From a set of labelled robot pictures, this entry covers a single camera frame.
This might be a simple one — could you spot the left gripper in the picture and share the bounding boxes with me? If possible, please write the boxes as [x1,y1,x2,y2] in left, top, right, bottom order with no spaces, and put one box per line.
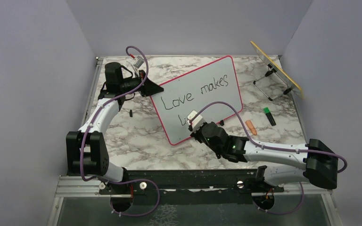
[120,70,164,97]

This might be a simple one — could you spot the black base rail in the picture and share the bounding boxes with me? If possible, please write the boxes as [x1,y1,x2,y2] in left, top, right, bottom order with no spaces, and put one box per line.
[99,168,284,205]

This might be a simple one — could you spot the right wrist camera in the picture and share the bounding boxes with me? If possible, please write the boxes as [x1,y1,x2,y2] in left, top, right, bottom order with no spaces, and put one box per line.
[187,110,206,132]

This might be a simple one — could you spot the pink-framed whiteboard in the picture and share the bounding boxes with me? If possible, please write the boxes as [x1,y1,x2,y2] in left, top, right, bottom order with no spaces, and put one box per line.
[151,56,243,145]

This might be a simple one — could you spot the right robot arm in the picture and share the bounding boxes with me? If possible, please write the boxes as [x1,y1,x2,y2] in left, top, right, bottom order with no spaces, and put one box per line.
[188,122,338,192]

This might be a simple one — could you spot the yellow-edged board on stand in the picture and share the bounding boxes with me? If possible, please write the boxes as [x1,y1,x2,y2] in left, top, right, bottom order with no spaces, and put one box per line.
[250,41,304,101]

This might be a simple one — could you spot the green black highlighter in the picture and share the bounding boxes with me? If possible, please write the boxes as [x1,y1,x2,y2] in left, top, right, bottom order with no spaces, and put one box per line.
[263,107,276,126]

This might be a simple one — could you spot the orange marker cap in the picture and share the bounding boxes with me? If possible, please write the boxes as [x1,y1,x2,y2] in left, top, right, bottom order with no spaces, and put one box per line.
[245,120,257,136]

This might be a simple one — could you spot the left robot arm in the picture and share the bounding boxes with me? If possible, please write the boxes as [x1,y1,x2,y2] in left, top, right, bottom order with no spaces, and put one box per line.
[66,62,164,194]

